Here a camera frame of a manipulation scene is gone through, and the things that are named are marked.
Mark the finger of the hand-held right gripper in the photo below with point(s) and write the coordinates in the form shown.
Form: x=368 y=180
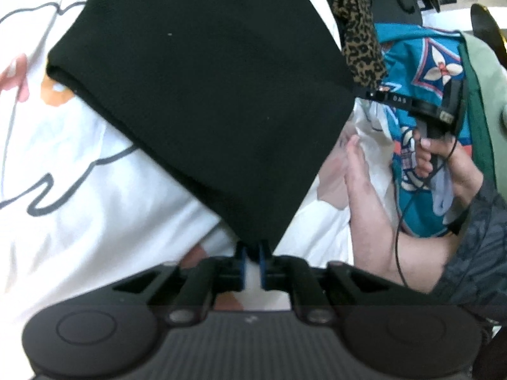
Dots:
x=377 y=95

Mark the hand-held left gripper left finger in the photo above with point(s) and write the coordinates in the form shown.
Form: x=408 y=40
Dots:
x=242 y=265

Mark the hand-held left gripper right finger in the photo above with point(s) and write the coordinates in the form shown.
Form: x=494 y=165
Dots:
x=264 y=265

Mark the black shorts patterned side panels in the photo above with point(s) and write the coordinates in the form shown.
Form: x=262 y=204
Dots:
x=198 y=87

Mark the person's right forearm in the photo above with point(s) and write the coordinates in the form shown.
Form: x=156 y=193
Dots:
x=483 y=245

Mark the person's right hand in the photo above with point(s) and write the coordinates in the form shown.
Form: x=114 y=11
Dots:
x=461 y=172

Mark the teal printed cloth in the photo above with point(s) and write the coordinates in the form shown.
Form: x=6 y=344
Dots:
x=420 y=59

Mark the leopard print cloth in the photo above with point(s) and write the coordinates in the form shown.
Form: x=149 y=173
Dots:
x=356 y=39

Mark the light green cloth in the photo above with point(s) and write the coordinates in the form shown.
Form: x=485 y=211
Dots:
x=489 y=87

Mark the black round object gold rim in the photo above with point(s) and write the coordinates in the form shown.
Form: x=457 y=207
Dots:
x=487 y=23

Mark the person's bare leg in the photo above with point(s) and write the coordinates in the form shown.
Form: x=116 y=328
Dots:
x=368 y=206

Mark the white printed blanket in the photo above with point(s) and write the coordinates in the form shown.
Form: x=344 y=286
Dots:
x=99 y=206

